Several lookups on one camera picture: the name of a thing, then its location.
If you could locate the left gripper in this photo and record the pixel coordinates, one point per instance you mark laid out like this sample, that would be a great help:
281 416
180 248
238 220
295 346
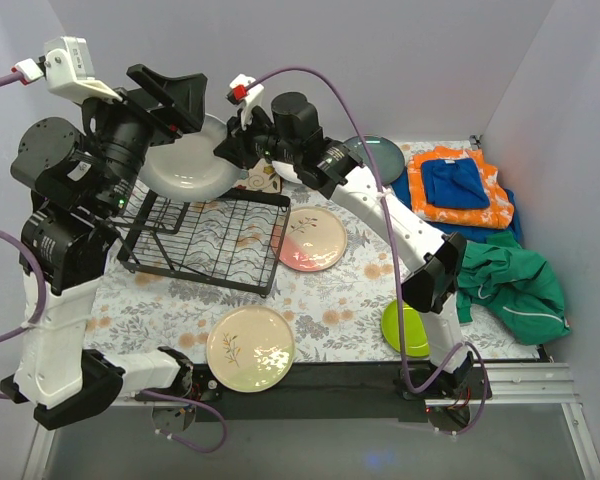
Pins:
147 114

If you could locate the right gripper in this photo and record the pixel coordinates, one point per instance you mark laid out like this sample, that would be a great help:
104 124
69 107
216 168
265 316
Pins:
237 141

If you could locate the white bowl plate front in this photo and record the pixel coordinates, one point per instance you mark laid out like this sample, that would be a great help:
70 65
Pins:
188 170

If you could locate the black wire dish rack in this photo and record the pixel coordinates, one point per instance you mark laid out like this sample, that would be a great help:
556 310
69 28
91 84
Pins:
231 242

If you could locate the cream green plate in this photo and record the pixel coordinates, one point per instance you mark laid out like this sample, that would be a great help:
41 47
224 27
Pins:
250 349

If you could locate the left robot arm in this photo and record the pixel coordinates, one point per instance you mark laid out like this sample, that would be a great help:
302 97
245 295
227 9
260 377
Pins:
80 179

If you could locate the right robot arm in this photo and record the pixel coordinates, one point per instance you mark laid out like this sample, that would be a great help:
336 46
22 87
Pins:
290 132

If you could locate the square floral plate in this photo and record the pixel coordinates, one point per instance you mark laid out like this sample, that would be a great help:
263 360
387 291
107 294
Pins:
261 178

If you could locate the pink cream plate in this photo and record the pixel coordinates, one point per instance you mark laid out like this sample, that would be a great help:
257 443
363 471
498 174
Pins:
315 240

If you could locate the small teal plate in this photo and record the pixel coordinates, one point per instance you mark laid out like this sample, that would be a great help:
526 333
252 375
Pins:
388 156

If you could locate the dark blue cloth underneath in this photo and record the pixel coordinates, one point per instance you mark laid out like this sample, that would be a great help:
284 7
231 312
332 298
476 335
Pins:
477 234

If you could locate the blue folded cloth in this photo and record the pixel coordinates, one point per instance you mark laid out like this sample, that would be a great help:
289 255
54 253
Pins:
454 184

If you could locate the lime green plate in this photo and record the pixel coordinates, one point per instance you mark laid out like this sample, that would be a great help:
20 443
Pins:
416 339

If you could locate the orange floral cloth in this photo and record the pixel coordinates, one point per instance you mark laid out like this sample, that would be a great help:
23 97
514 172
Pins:
497 215

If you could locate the green jacket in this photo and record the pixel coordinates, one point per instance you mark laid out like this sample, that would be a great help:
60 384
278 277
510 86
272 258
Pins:
517 285

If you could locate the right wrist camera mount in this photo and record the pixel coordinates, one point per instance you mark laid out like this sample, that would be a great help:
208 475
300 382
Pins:
246 94

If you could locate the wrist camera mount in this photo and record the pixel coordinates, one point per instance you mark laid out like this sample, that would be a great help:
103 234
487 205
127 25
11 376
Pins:
246 94
68 70

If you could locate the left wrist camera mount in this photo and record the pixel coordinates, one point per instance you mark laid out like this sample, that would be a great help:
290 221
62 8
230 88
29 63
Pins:
68 70

